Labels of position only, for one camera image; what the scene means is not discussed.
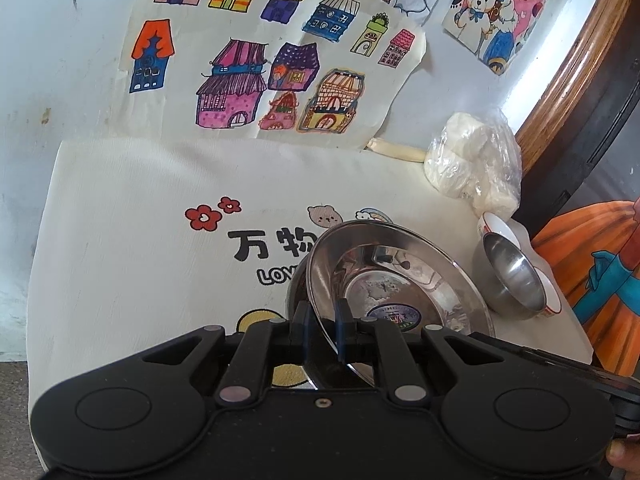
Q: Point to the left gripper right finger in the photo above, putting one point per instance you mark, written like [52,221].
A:
[380,344]

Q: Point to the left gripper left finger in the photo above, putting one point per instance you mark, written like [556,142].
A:
[257,362]

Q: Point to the shallow steel plate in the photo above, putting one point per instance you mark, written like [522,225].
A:
[386,272]

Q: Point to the deep steel mixing bowl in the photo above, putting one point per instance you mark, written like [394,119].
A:
[506,279]

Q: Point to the white red-rimmed bowl front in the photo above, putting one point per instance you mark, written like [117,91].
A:
[552,301]

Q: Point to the white red-rimmed bowl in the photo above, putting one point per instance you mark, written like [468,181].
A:
[491,223]
[552,301]

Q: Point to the person right hand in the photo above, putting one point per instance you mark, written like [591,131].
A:
[624,454]

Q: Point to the cream rolled stick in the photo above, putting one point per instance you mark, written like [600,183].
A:
[396,151]

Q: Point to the clear bag of white buns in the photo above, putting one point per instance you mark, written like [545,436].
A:
[477,159]

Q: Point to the orange dress lady painting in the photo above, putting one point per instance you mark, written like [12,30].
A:
[593,252]

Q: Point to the colourful houses drawing paper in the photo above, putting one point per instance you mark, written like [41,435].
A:
[317,72]

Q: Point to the girl with teddy drawing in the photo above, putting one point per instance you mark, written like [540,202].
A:
[493,30]

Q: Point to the brown wooden frame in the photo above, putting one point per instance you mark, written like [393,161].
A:
[540,136]

